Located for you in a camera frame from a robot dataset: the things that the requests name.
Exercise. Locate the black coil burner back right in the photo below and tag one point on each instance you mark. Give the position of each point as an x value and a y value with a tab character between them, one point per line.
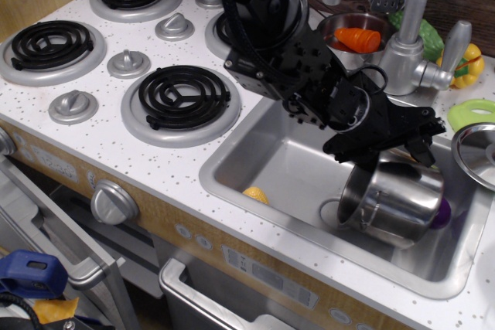
220	27

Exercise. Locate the silver stove knob bottom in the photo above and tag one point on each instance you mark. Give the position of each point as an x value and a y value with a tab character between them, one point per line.
73	107

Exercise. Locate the silver toy faucet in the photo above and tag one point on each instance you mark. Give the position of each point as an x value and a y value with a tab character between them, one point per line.
411	80

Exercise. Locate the purple toy eggplant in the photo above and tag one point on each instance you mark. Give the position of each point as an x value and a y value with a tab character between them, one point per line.
443	215

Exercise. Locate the silver oven door handle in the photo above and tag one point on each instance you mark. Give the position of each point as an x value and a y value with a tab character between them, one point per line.
33	221

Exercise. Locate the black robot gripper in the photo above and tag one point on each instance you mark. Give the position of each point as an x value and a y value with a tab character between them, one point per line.
386	126

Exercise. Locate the yellow cloth piece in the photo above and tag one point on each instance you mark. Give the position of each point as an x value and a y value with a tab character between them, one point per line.
52	310

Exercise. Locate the silver faucet lever handle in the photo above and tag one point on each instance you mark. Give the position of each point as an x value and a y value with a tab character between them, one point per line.
456	43

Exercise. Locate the yellow toy bell pepper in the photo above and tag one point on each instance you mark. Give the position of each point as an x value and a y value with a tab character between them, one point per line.
469	69

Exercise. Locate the silver stove knob lower middle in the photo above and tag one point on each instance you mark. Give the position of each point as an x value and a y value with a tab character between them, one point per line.
128	64

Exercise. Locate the black coil burner far left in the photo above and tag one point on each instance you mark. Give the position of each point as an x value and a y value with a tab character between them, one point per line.
47	45

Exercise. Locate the yellow toy corn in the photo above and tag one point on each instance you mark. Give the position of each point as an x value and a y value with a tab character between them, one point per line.
256	193

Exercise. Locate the silver stove knob upper middle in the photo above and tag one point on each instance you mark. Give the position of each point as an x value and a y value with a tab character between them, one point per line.
175	28

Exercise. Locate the stainless steel pot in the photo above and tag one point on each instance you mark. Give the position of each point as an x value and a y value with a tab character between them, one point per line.
394	201

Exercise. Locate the grey sink basin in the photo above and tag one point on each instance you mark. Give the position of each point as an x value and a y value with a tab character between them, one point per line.
286	161

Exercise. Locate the steel bowl at right edge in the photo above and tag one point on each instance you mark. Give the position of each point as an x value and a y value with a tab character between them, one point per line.
473	149

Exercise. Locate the small steel saucepan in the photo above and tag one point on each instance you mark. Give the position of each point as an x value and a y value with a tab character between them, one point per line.
327	23

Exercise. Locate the silver dial at left edge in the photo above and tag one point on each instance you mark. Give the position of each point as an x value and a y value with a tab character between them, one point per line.
7	145

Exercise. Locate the black coil burner front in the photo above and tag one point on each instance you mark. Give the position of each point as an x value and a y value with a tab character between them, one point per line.
182	97

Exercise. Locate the green toy vegetable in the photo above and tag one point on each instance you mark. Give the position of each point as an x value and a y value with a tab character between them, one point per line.
432	41

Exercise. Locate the silver dishwasher door handle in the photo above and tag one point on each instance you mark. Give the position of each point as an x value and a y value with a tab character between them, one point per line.
191	309

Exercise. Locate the large silver oven dial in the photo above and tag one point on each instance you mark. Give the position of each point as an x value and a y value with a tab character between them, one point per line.
111	204

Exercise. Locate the orange toy carrot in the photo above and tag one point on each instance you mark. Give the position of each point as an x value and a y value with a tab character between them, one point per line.
359	40

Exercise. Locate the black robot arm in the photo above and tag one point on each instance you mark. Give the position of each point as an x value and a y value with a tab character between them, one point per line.
275	53

